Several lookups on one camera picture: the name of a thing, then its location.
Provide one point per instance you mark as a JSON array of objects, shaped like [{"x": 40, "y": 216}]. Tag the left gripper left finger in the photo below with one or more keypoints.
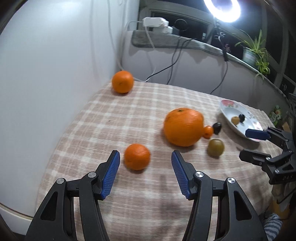
[{"x": 54, "y": 219}]

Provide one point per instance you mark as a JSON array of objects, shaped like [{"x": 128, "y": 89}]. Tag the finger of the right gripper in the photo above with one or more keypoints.
[
  {"x": 257, "y": 134},
  {"x": 254, "y": 157}
]

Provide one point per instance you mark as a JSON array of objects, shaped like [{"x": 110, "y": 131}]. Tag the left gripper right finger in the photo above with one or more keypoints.
[{"x": 236, "y": 218}]

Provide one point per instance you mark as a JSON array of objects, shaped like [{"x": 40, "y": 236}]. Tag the dark plum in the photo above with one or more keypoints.
[
  {"x": 217, "y": 128},
  {"x": 241, "y": 118}
]

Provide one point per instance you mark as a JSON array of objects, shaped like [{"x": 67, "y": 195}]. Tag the brown longan fruit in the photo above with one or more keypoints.
[{"x": 235, "y": 120}]

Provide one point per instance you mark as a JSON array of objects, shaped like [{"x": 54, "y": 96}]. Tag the green kiwi fruit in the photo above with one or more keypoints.
[{"x": 215, "y": 147}]

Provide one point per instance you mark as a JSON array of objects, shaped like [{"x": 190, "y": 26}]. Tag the small mandarin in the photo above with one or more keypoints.
[
  {"x": 137, "y": 157},
  {"x": 208, "y": 132}
]

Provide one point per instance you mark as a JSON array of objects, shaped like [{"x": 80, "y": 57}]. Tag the large orange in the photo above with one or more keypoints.
[{"x": 183, "y": 127}]

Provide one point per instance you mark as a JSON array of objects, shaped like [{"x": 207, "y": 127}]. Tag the medium orange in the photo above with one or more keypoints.
[{"x": 122, "y": 82}]

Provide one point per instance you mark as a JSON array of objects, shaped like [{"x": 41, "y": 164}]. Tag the green carton box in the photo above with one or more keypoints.
[{"x": 275, "y": 115}]

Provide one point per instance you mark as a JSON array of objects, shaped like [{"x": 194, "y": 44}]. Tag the floral white plate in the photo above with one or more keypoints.
[{"x": 230, "y": 108}]

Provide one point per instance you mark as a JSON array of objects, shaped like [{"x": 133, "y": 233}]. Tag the potted spider plant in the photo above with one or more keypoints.
[{"x": 255, "y": 54}]

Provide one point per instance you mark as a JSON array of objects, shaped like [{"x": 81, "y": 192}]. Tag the white power strip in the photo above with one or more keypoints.
[{"x": 158, "y": 25}]

